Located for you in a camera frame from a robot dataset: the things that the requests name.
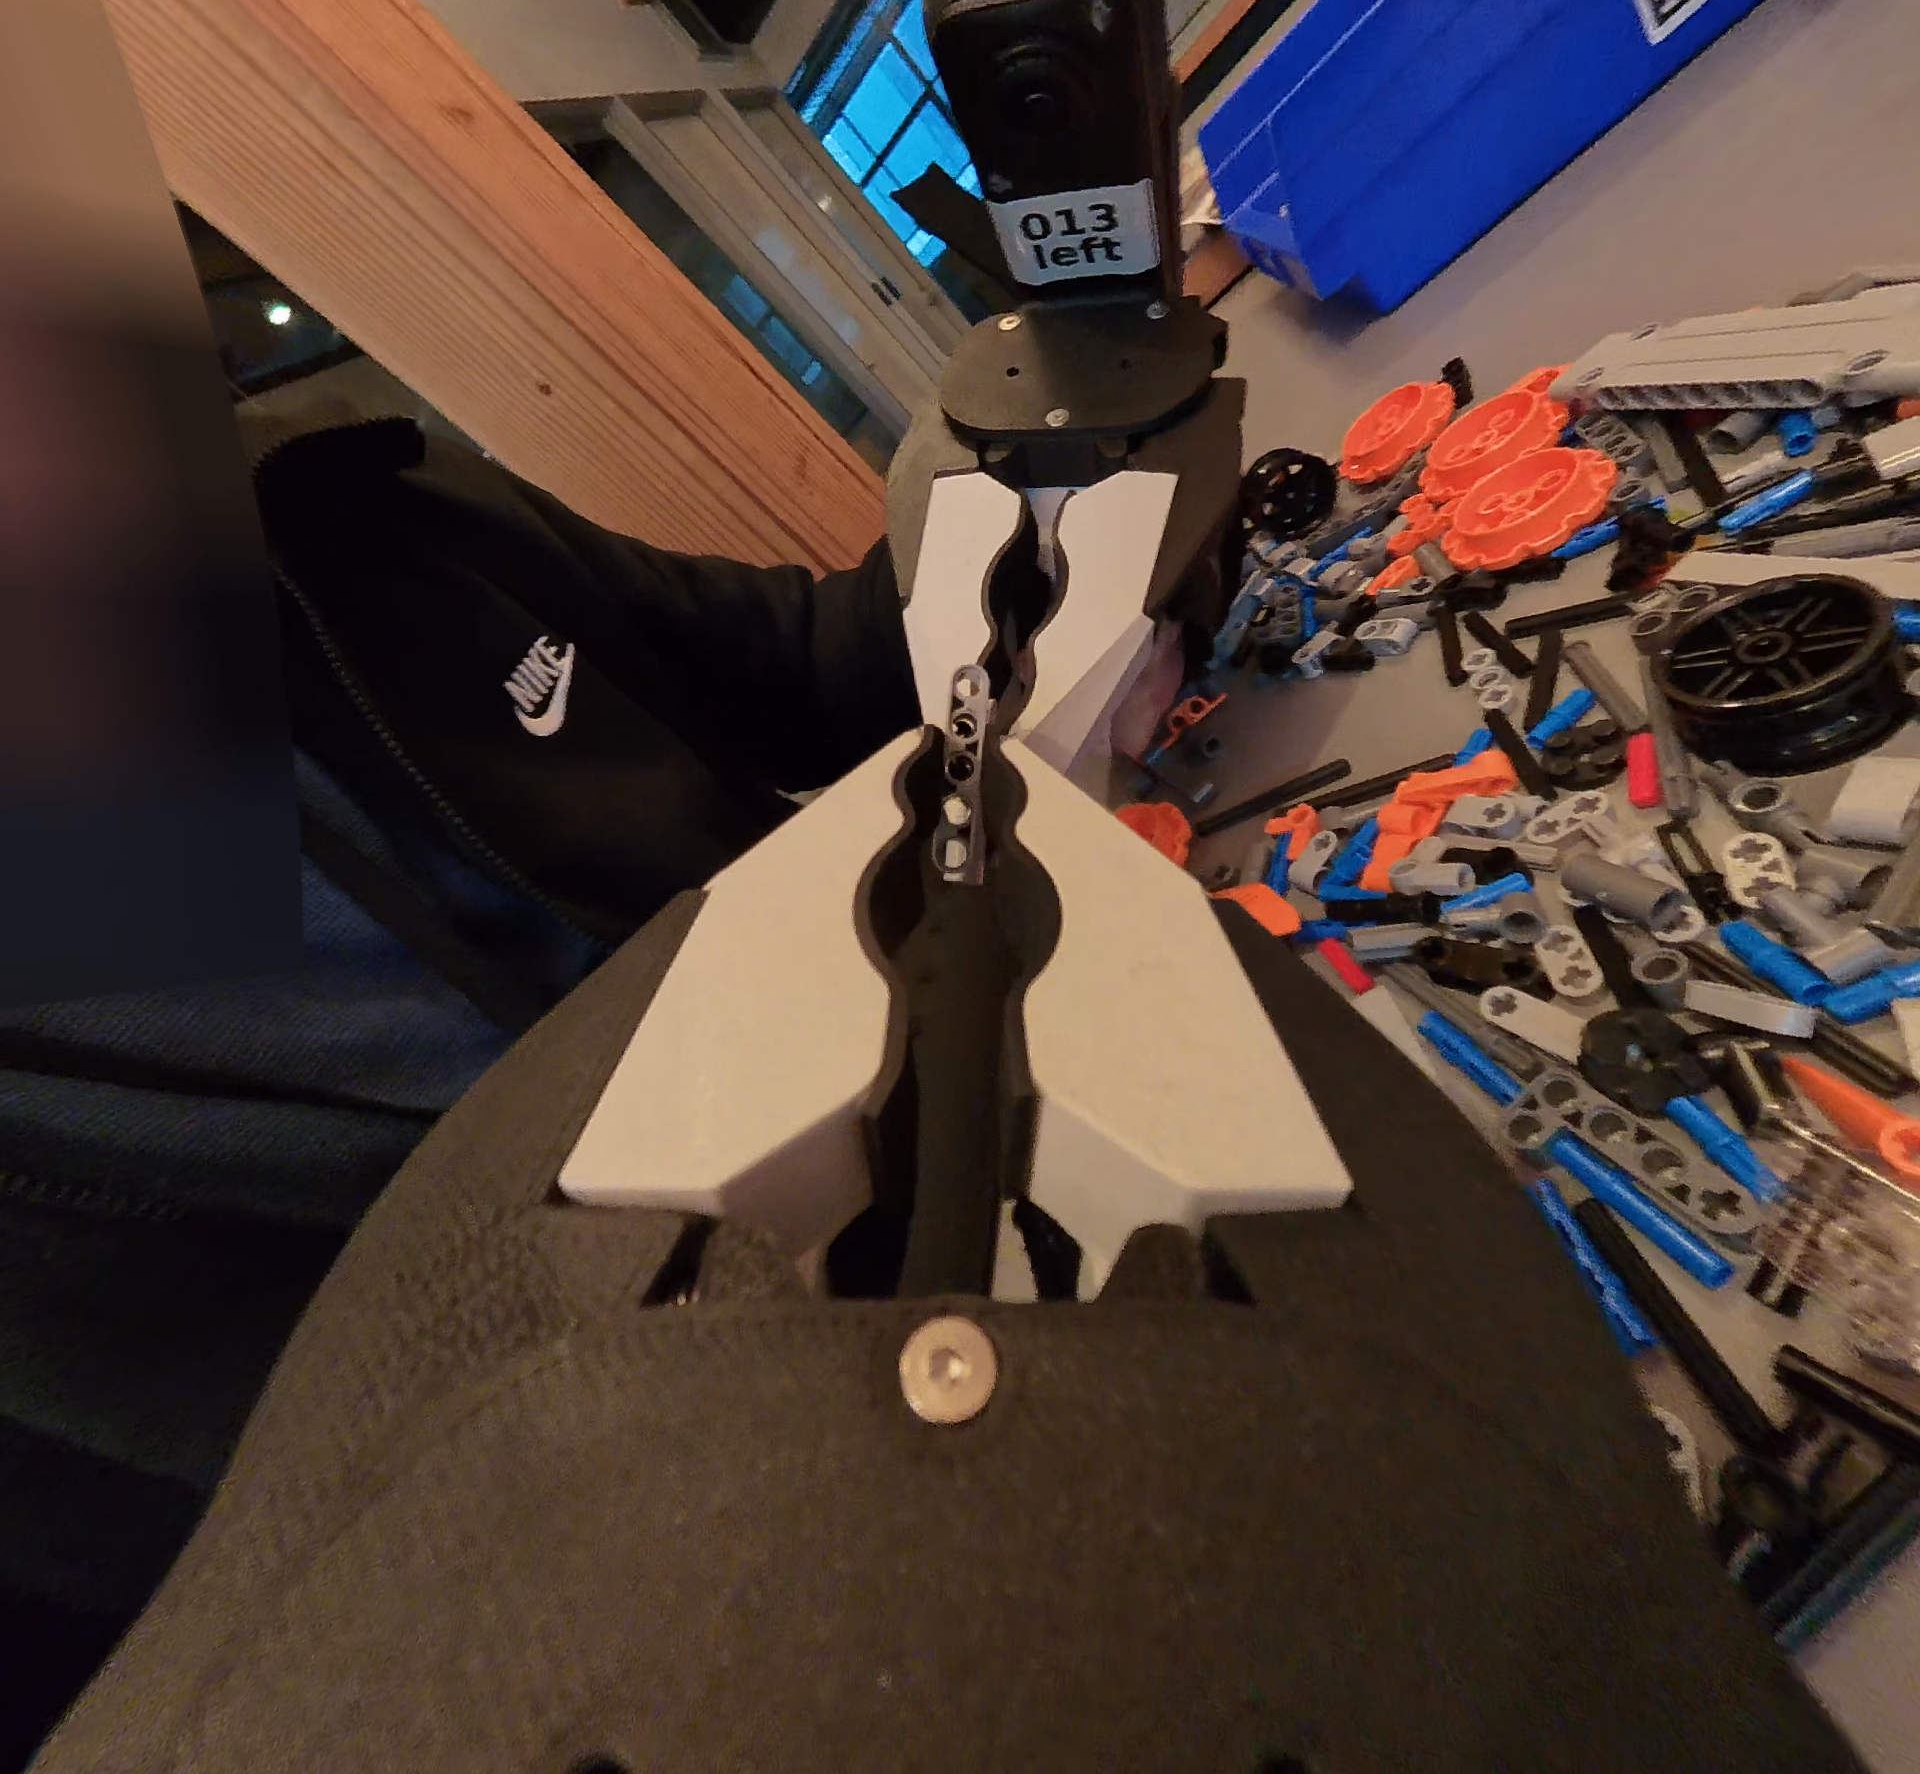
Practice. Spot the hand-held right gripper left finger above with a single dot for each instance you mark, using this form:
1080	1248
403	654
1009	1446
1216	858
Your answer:
736	1070

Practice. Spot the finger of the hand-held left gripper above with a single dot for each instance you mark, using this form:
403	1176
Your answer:
961	560
1105	589

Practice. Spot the black spoked wheel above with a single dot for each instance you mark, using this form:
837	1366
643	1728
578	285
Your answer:
1778	670

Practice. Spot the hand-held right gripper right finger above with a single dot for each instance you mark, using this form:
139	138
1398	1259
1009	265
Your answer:
1186	1070

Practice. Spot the grey beam piece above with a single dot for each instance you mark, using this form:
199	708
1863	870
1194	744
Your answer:
958	754

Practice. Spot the long grey frame piece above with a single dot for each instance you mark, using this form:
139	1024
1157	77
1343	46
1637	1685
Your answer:
1757	349

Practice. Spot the pile of plastic building pieces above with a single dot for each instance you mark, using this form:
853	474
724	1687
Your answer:
1591	965

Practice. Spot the blue storage bin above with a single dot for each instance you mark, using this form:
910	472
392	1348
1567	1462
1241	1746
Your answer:
1502	66

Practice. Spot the wooden post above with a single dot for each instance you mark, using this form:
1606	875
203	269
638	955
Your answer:
450	184

